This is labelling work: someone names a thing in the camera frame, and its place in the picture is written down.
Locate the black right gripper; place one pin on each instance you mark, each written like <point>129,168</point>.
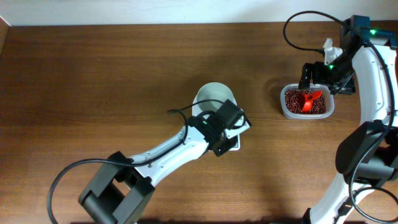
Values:
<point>345,86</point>

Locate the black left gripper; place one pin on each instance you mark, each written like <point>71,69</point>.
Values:
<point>220,150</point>

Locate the red plastic measuring scoop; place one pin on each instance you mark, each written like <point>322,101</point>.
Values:
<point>307,100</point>

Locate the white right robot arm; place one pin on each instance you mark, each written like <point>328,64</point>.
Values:
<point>367,158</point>

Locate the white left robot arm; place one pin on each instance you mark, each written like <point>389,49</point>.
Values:
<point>122,188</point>

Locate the white round bowl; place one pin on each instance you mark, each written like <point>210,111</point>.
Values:
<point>212,91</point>

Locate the clear plastic bean container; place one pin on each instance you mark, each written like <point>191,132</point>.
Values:
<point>329,101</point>

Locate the red adzuki beans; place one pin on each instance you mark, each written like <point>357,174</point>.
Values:
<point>293,98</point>

